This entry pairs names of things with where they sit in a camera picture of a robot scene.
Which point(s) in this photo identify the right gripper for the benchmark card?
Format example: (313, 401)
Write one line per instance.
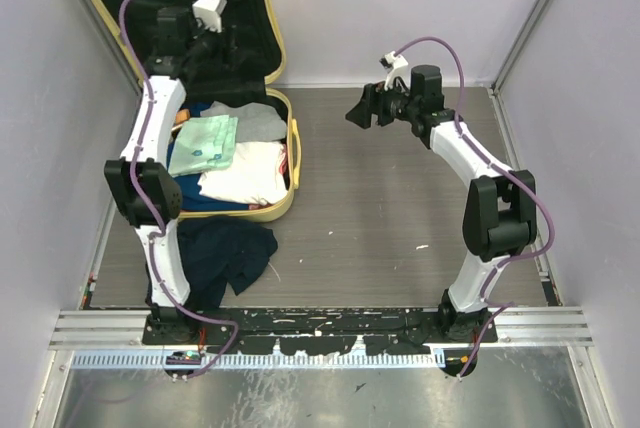
(361, 114)

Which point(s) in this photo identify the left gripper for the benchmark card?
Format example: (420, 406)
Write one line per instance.
(229, 54)

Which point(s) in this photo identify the yellow hard-shell suitcase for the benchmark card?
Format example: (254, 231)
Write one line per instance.
(261, 59)

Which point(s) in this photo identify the grey garment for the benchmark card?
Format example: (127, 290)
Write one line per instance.
(256, 122)

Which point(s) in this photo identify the pink patterned garment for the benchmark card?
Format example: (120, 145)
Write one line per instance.
(255, 207)

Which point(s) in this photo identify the mint green floral cloth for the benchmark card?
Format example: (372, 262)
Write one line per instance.
(203, 144)

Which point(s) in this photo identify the white garment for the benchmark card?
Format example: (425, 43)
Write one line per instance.
(255, 176)

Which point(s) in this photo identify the blue garment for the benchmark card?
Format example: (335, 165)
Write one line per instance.
(192, 200)

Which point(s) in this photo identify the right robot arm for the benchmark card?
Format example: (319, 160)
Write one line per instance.
(499, 219)

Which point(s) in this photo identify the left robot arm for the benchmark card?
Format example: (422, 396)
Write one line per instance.
(145, 193)

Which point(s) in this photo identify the dark navy garment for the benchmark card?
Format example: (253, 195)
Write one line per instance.
(199, 258)

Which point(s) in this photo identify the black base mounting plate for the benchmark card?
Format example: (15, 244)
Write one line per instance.
(325, 331)

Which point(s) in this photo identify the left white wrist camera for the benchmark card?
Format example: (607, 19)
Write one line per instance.
(208, 14)

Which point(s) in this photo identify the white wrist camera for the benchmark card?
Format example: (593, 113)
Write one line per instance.
(396, 66)
(208, 14)

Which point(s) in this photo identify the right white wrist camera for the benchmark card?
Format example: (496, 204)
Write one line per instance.
(396, 66)

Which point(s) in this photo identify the aluminium frame rail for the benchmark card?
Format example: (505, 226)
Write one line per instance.
(528, 326)

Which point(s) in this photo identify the white slotted cable duct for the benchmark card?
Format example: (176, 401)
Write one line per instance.
(165, 359)

